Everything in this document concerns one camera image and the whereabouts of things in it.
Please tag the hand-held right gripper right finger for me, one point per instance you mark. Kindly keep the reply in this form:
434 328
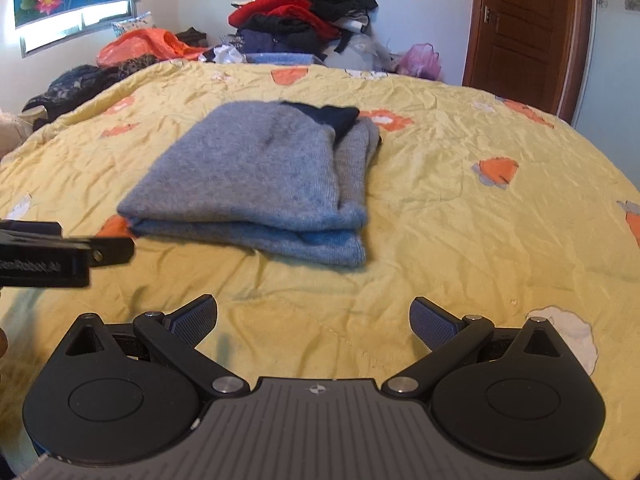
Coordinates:
430 325

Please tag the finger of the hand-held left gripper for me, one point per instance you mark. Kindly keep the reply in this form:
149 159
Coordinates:
112 250

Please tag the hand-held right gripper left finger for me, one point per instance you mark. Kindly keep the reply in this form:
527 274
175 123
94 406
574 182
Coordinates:
195 321

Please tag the grey sweater with navy sleeves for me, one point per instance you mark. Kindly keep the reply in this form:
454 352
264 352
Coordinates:
240 175

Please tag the dark patterned clothes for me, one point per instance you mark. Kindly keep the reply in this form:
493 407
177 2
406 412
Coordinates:
70 90

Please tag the yellow carrot print bedspread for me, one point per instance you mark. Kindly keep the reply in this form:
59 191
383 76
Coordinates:
475 260

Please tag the cream padded jacket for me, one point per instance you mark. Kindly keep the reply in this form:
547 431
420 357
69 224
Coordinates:
12 132

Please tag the leopard print cloth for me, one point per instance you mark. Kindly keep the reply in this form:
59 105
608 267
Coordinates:
132 66

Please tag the orange plastic bag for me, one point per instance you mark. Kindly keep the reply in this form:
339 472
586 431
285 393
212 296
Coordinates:
145 45

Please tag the white crumpled cloth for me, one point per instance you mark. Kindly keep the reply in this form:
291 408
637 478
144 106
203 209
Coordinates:
225 54

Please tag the floral pillow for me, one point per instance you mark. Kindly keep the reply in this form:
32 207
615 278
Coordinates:
132 24

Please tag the window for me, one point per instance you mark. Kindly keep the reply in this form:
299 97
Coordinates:
75 25

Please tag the dark olive cloth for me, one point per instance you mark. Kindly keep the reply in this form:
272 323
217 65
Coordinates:
192 36

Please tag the light blue cloth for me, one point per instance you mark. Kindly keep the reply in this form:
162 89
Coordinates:
285 59

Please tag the navy blue garment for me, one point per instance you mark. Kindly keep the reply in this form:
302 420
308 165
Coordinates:
270 42

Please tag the pink plastic bag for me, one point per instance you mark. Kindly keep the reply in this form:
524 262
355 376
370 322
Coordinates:
420 62

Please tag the black padded garment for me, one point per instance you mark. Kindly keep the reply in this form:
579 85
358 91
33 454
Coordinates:
280 27

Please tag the clear plastic bag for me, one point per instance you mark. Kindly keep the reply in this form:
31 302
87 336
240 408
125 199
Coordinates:
360 52

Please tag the brown wooden door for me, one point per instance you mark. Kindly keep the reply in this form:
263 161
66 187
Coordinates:
525 35

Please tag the large flower wall sticker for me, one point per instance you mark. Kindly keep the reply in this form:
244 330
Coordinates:
632 2

